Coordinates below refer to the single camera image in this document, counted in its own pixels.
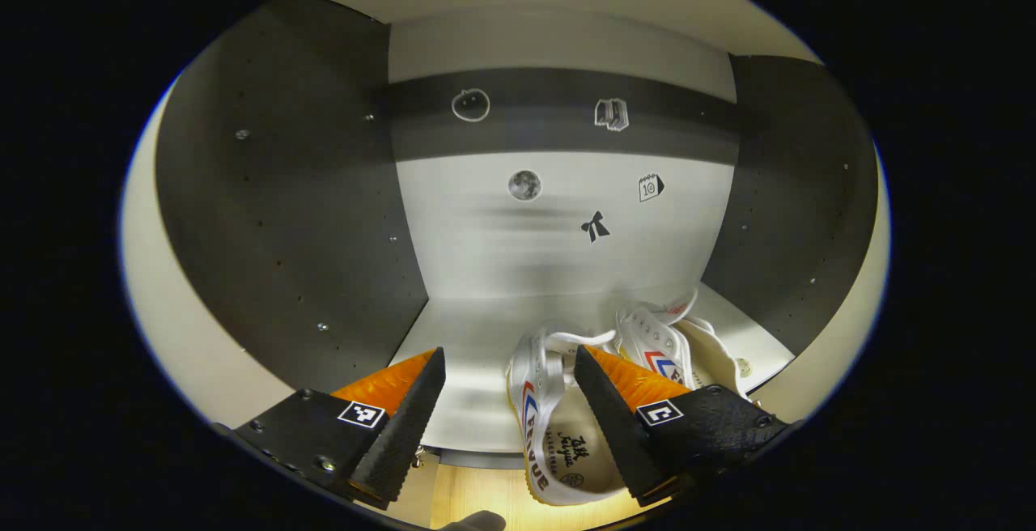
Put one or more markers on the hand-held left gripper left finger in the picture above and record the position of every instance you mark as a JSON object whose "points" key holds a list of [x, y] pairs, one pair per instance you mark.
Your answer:
{"points": [[405, 434]]}

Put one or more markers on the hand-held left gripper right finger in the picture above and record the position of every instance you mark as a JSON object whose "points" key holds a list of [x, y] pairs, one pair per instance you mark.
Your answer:
{"points": [[619, 434]]}

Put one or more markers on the white canvas shoe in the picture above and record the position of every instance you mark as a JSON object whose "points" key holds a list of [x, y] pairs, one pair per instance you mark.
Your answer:
{"points": [[558, 434], [712, 353]]}

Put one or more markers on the grey shoe cabinet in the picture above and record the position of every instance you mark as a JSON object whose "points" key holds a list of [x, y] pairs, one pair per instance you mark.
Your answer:
{"points": [[526, 260]]}

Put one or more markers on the grey cabinet door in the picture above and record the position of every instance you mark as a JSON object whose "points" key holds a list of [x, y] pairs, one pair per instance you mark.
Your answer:
{"points": [[842, 329], [186, 329]]}

